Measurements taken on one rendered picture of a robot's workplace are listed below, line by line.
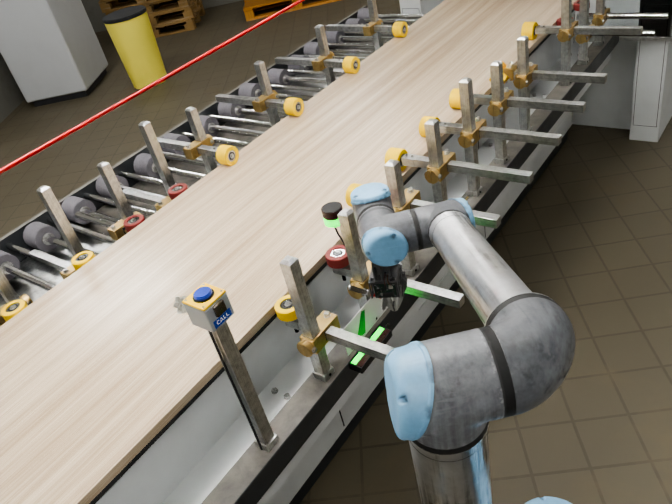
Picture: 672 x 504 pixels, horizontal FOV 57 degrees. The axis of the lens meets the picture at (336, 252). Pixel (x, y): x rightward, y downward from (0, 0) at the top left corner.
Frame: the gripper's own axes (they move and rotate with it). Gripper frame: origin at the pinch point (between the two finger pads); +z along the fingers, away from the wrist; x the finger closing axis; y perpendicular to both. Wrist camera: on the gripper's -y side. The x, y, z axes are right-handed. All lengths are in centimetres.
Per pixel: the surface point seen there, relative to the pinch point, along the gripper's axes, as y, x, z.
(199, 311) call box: 32, -34, -28
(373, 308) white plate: -17.9, -11.0, 17.1
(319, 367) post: 5.4, -23.3, 17.8
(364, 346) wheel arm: 7.7, -8.1, 7.4
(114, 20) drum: -440, -326, 15
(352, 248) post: -17.0, -12.9, -6.6
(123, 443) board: 43, -61, 3
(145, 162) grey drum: -112, -131, 7
